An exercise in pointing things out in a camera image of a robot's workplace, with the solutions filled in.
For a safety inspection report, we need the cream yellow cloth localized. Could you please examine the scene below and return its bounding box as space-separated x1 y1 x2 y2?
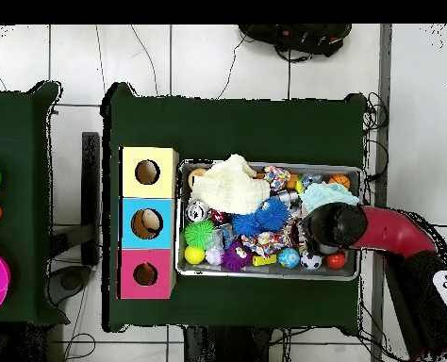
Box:
190 153 272 215

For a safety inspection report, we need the red orange ball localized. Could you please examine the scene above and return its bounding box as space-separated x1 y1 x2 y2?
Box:
324 251 347 271

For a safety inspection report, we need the colourful knotted cloth toy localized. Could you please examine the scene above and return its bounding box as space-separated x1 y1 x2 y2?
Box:
240 230 290 258

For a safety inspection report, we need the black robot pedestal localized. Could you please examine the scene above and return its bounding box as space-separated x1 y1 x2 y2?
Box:
183 325 273 362

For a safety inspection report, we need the blue spiky toy with eyes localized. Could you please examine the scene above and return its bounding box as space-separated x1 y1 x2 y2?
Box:
255 196 290 233

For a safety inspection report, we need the black stand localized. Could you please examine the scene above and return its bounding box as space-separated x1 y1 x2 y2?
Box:
47 131 102 307

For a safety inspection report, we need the black backpack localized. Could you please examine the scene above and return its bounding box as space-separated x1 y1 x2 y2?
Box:
238 24 354 63

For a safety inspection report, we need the yellow ball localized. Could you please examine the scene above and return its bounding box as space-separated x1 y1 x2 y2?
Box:
184 245 207 265

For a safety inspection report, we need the green spiky ball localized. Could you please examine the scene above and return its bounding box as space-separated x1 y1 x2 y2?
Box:
184 219 216 250

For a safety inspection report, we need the dark green tablecloth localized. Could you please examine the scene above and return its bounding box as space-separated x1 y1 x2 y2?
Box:
101 81 368 335
0 80 71 326

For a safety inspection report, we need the shallow mesh bin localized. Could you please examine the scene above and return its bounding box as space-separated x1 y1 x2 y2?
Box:
174 159 363 281

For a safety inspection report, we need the mint green cloth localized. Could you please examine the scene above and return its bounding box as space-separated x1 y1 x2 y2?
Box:
299 182 360 212

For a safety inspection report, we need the blue globe print ball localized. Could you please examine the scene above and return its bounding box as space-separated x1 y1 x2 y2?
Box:
276 246 301 270

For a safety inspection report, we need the wooden box with three holes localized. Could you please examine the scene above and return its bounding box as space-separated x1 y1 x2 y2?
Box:
117 145 180 301

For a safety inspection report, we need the small soccer ball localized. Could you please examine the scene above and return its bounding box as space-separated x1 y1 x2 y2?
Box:
300 250 323 272

